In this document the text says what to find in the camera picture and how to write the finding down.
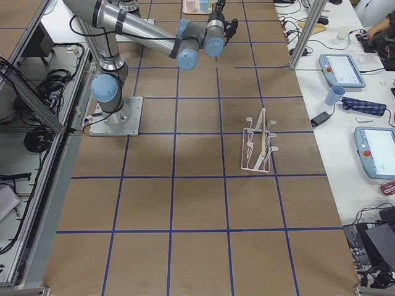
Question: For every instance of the cream plastic tray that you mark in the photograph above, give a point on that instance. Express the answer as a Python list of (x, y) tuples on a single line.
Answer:
[(191, 7)]

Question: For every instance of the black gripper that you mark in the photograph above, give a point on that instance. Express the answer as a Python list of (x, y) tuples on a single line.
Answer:
[(216, 16)]

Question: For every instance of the blue plaid umbrella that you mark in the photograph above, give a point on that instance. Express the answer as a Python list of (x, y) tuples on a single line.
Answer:
[(372, 108)]

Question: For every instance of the person at desk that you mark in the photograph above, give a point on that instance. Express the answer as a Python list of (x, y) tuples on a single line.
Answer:
[(382, 37)]

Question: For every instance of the teach pendant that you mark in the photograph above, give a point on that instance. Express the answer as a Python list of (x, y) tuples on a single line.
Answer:
[(375, 147), (341, 69)]

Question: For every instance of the black power adapter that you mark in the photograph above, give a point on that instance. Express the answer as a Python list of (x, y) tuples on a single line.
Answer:
[(319, 119)]

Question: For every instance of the teach pendant far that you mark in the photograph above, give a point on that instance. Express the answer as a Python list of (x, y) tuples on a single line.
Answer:
[(341, 69)]

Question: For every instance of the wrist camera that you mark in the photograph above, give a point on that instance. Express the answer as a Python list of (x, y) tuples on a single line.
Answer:
[(231, 28)]

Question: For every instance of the white wire cup rack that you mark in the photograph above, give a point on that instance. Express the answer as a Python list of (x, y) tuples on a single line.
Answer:
[(257, 149)]

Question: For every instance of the blue plastic cup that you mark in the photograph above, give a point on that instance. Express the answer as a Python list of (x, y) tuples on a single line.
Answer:
[(204, 6)]

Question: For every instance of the teach pendant near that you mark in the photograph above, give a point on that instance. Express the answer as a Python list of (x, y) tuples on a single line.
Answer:
[(375, 147)]

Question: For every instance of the blue cup on desk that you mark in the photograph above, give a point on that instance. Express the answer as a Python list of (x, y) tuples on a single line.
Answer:
[(335, 93)]

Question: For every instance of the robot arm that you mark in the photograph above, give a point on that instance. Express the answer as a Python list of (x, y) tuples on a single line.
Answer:
[(101, 21)]

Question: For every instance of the aluminium frame post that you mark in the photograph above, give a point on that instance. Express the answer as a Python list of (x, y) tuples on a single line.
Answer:
[(315, 12)]

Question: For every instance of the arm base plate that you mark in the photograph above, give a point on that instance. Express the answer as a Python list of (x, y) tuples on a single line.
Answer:
[(123, 123)]

